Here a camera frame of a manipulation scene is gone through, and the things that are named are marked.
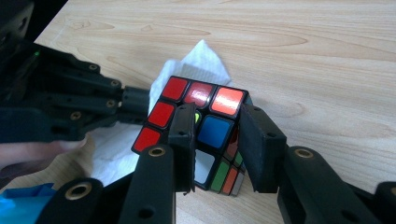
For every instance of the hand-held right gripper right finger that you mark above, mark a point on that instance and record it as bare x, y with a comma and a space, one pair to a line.
261, 152

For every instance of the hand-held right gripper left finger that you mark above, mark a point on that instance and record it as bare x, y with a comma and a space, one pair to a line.
184, 149

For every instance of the colourful puzzle cube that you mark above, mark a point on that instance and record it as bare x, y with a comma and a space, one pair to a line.
215, 132

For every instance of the white wet wipe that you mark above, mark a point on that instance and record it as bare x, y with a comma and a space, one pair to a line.
200, 62

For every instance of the blue wet wipes packet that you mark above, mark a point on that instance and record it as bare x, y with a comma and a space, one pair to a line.
21, 205

